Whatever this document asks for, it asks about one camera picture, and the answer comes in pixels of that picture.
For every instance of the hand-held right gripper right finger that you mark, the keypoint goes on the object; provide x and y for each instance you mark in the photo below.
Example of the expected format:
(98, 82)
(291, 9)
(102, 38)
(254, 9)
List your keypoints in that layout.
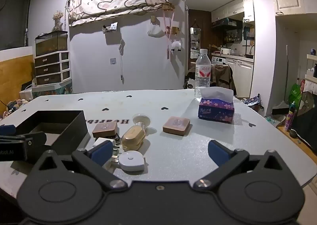
(218, 152)

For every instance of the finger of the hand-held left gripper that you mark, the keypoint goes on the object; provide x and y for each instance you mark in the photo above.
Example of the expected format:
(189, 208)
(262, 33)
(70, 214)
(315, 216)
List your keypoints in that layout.
(7, 130)
(36, 142)

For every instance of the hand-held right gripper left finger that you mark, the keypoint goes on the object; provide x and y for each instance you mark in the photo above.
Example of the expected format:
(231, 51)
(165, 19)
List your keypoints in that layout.
(101, 152)

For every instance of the white charger plug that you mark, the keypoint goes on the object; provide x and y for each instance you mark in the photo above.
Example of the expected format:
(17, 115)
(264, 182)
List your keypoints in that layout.
(101, 141)

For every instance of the brown square block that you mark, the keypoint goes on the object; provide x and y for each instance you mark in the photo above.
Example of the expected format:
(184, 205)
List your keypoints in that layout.
(105, 129)
(177, 126)

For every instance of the white tape measure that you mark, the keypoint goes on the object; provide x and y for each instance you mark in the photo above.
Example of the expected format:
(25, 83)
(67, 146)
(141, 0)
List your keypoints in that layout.
(131, 161)

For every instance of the beige plastic case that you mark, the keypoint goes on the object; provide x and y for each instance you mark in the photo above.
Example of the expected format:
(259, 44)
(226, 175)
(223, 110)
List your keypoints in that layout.
(132, 137)

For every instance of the black storage box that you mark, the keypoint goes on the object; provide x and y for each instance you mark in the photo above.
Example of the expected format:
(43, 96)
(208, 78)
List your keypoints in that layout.
(79, 126)

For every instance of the clear round plastic container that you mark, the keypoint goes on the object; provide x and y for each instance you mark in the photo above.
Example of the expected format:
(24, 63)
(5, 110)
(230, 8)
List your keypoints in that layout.
(141, 119)

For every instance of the pile of plush toys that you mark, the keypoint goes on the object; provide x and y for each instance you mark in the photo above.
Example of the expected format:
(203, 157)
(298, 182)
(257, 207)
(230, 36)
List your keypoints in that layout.
(16, 106)

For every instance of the purple floral tissue pack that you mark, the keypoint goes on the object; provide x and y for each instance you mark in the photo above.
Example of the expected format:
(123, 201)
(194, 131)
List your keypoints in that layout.
(215, 111)

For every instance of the white appliance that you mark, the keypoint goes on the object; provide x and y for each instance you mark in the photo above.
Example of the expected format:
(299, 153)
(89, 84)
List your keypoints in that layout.
(26, 92)

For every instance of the teal patterned cabinet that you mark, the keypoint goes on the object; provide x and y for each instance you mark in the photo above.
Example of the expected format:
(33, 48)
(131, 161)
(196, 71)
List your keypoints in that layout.
(52, 88)

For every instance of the floral bag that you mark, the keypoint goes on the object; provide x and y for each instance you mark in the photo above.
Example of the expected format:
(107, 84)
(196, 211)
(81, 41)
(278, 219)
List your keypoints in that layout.
(252, 101)

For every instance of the white drawer unit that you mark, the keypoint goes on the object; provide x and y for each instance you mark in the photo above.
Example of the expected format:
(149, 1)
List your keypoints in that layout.
(49, 69)

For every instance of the chair with brown jacket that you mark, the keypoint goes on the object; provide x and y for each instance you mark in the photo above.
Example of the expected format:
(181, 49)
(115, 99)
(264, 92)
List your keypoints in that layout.
(223, 73)

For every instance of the lower kitchen cabinets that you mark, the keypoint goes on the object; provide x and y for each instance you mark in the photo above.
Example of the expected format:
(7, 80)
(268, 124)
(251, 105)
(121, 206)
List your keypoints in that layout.
(241, 76)

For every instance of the kitchen cabinets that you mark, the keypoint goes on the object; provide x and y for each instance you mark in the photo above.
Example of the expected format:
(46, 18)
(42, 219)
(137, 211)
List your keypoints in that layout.
(232, 7)
(241, 76)

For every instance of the purple spray bottle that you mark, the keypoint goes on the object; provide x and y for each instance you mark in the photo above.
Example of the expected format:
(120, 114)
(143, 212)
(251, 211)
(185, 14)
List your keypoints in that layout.
(290, 117)

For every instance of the clear water bottle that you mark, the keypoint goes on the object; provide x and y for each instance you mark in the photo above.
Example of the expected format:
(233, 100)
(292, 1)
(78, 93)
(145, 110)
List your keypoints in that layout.
(203, 71)

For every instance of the washing machine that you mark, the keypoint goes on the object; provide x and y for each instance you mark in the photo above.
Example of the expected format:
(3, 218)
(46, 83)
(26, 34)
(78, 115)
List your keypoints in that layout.
(218, 60)

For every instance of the glass fish tank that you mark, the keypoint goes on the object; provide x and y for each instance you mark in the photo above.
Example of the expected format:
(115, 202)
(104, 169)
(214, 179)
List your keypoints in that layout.
(50, 44)

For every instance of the green bag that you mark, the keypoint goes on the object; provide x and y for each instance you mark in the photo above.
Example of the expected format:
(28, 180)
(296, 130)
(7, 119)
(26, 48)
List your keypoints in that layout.
(294, 92)

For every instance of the white cooking pot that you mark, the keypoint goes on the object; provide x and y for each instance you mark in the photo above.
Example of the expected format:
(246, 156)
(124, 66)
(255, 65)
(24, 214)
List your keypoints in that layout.
(225, 51)

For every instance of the white sheep plush toy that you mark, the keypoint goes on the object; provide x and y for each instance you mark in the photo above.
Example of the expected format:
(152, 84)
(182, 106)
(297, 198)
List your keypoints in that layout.
(176, 46)

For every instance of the dark window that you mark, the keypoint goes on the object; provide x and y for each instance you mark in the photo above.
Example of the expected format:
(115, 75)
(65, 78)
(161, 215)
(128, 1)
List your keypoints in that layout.
(14, 16)

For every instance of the dried flower bunch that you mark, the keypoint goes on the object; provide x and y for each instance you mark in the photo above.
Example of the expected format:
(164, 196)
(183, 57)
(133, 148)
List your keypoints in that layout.
(58, 18)

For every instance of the white hanging bag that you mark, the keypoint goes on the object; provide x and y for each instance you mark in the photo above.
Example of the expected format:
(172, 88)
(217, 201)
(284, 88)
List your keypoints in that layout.
(156, 31)

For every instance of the upper kitchen cabinets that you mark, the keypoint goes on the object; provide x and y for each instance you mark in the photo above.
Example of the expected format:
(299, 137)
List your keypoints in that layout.
(232, 7)

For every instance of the wall hook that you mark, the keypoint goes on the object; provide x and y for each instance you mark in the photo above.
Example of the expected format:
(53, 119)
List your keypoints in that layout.
(113, 61)

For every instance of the wall photo clip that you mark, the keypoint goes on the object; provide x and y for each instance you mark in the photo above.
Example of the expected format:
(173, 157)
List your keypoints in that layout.
(111, 27)

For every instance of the wooden wall sign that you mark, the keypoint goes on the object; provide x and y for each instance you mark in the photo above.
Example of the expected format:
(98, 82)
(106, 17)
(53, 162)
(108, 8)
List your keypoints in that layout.
(168, 7)

